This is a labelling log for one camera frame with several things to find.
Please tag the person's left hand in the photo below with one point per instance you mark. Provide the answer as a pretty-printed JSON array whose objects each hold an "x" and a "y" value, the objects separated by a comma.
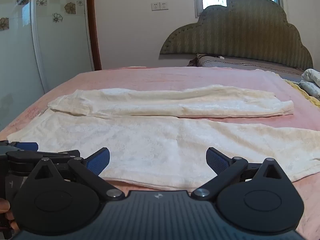
[{"x": 5, "y": 207}]

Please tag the cream white towel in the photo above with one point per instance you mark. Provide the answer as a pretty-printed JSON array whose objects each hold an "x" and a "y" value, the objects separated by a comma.
[{"x": 162, "y": 150}]

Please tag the pink blanket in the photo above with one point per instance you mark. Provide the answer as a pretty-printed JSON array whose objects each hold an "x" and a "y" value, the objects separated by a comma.
[{"x": 175, "y": 77}]

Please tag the green padded headboard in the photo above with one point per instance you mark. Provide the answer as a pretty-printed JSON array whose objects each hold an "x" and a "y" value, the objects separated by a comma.
[{"x": 237, "y": 30}]

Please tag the yellow patterned bedspread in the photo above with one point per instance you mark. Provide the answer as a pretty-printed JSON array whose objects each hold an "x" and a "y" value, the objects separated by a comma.
[{"x": 297, "y": 87}]

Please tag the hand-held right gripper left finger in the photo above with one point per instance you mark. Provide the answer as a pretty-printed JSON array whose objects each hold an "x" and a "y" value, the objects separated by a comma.
[{"x": 100, "y": 158}]

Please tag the white wall socket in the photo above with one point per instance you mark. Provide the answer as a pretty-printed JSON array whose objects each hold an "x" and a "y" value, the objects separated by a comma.
[
  {"x": 155, "y": 6},
  {"x": 164, "y": 6}
]

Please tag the folded white floral quilt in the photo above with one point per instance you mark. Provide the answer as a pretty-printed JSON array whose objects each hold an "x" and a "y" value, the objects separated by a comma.
[{"x": 312, "y": 80}]

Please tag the floral glass partition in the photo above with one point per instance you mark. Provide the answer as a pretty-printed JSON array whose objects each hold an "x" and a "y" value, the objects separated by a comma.
[{"x": 15, "y": 55}]

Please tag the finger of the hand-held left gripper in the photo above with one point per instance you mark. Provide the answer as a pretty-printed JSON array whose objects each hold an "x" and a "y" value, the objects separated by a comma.
[
  {"x": 30, "y": 156},
  {"x": 25, "y": 145}
]

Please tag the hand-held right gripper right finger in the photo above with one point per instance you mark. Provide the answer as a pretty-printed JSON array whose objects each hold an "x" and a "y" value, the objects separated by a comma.
[{"x": 215, "y": 160}]

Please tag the grey pillow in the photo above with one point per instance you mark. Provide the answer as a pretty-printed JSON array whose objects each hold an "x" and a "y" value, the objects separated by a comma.
[{"x": 250, "y": 63}]

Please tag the brown wooden door frame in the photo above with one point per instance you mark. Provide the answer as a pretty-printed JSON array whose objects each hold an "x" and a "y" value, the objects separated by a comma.
[{"x": 94, "y": 30}]

